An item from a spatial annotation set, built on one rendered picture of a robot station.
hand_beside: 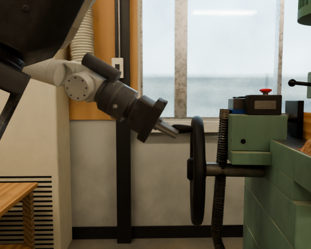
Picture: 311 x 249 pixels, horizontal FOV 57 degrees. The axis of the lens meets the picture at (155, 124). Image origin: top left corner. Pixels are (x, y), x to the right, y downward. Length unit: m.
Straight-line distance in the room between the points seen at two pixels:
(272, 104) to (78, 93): 0.46
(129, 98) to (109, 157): 1.40
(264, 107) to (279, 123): 0.05
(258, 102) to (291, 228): 0.29
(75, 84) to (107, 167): 1.43
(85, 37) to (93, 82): 1.21
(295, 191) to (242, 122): 0.21
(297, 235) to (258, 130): 0.25
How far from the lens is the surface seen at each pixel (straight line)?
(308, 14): 0.82
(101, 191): 2.14
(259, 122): 0.74
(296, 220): 0.64
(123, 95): 0.69
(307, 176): 0.56
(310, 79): 0.85
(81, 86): 0.70
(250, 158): 0.73
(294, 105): 0.81
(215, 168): 0.78
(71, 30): 0.42
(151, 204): 2.15
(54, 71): 0.76
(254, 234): 0.94
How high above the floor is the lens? 1.00
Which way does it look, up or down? 5 degrees down
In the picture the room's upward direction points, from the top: straight up
